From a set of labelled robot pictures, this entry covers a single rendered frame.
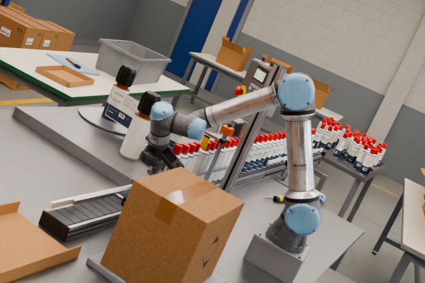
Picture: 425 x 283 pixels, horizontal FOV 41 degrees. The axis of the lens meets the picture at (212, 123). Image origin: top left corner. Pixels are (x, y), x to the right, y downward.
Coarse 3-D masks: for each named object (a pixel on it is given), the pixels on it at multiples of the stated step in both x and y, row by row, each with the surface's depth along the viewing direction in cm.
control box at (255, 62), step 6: (252, 60) 240; (258, 60) 239; (252, 66) 239; (264, 66) 232; (252, 72) 238; (246, 78) 241; (252, 78) 237; (246, 84) 240; (258, 84) 232; (264, 84) 229; (246, 90) 239; (270, 108) 234; (270, 114) 235
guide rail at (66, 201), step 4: (112, 188) 197; (116, 188) 198; (120, 188) 200; (96, 192) 188; (100, 192) 190; (76, 196) 179; (80, 196) 180; (56, 200) 171; (60, 200) 172; (64, 200) 173; (68, 200) 175; (52, 204) 169; (56, 204) 170; (60, 204) 172; (64, 204) 174; (68, 204) 176
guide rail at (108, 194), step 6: (216, 168) 252; (222, 168) 256; (198, 174) 235; (108, 192) 180; (114, 192) 182; (120, 192) 186; (126, 192) 189; (78, 198) 167; (84, 198) 169; (90, 198) 172; (96, 198) 174
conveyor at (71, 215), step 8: (240, 176) 285; (96, 200) 191; (104, 200) 194; (112, 200) 196; (120, 200) 199; (64, 208) 176; (72, 208) 178; (80, 208) 181; (88, 208) 183; (96, 208) 185; (104, 208) 188; (112, 208) 190; (120, 208) 192; (56, 216) 170; (64, 216) 171; (72, 216) 174; (80, 216) 176; (88, 216) 178; (96, 216) 180; (64, 224) 167; (72, 224) 169
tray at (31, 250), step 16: (0, 208) 165; (16, 208) 171; (0, 224) 162; (16, 224) 165; (32, 224) 169; (0, 240) 154; (16, 240) 157; (32, 240) 161; (48, 240) 164; (0, 256) 147; (16, 256) 150; (32, 256) 153; (48, 256) 149; (64, 256) 156; (0, 272) 135; (16, 272) 140; (32, 272) 146
